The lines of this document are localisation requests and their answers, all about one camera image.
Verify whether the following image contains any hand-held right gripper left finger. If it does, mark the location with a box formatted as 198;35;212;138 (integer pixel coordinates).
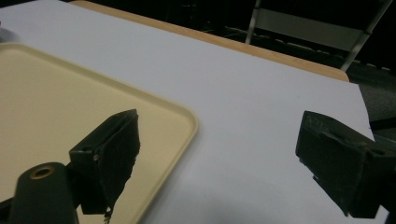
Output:
68;108;141;224

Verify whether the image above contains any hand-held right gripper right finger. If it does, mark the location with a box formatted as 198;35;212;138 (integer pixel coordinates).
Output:
295;110;396;219

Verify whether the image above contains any beige plastic tray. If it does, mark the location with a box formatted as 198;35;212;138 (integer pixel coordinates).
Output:
0;42;199;224

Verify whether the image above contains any grey metal chair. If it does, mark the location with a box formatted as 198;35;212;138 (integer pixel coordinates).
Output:
245;0;394;73

